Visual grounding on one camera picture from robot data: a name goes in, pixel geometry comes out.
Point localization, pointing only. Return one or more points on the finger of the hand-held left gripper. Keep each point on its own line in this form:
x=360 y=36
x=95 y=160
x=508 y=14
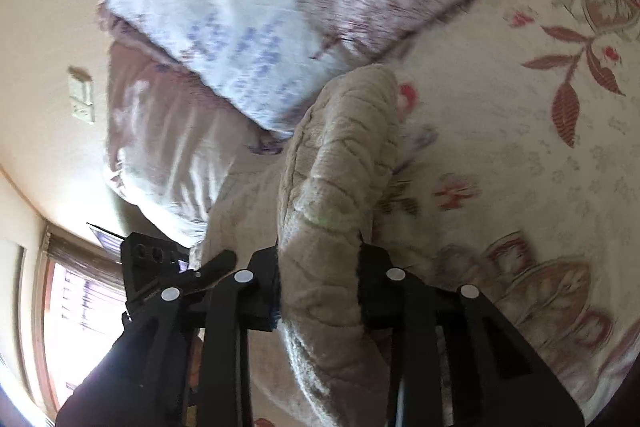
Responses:
x=215 y=268

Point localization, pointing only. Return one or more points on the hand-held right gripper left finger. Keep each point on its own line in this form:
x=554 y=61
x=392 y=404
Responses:
x=260 y=292

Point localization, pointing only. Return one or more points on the window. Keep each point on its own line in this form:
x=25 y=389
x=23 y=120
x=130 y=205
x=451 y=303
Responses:
x=75 y=307

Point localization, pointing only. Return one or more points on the floral bed sheet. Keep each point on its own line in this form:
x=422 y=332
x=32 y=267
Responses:
x=500 y=132

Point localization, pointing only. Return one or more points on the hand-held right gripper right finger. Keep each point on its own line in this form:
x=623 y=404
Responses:
x=375 y=292

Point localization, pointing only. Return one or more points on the pink floral pillow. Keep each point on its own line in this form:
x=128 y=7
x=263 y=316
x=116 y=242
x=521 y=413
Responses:
x=165 y=147

